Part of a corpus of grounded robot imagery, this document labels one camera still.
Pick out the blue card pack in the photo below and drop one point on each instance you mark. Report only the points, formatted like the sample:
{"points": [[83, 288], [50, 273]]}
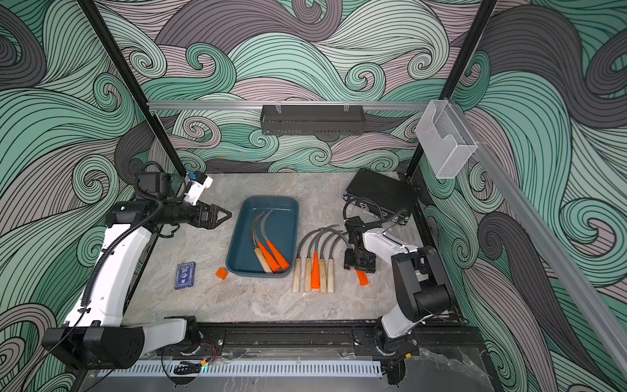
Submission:
{"points": [[185, 275]]}

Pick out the black case with latches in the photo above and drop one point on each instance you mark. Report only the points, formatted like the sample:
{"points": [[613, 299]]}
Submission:
{"points": [[381, 195]]}

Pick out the orange handle sickle long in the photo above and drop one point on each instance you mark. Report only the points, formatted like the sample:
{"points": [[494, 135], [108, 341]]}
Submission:
{"points": [[282, 262]]}

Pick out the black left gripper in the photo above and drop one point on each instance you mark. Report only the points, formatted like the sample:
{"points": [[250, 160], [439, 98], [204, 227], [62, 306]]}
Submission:
{"points": [[211, 224]]}

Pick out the clear plastic wall bin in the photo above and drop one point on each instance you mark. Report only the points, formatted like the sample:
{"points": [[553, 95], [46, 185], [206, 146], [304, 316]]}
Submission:
{"points": [[444, 134]]}

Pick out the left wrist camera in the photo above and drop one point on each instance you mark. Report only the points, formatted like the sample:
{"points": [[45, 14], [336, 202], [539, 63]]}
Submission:
{"points": [[198, 183]]}

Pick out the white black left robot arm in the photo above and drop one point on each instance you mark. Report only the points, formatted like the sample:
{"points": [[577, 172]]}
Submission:
{"points": [[93, 336]]}

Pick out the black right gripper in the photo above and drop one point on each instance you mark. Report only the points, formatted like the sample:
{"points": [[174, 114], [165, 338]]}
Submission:
{"points": [[369, 265]]}

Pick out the white slotted cable duct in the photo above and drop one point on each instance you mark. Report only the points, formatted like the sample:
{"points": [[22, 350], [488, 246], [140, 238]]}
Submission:
{"points": [[259, 368]]}

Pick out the small orange block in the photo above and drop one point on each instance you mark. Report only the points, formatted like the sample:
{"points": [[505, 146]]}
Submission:
{"points": [[222, 274]]}

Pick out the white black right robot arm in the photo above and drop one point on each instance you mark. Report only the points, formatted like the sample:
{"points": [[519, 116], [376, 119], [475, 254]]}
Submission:
{"points": [[422, 291]]}

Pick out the teal plastic storage tray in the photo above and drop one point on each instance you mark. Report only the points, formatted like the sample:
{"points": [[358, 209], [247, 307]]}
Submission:
{"points": [[281, 226]]}

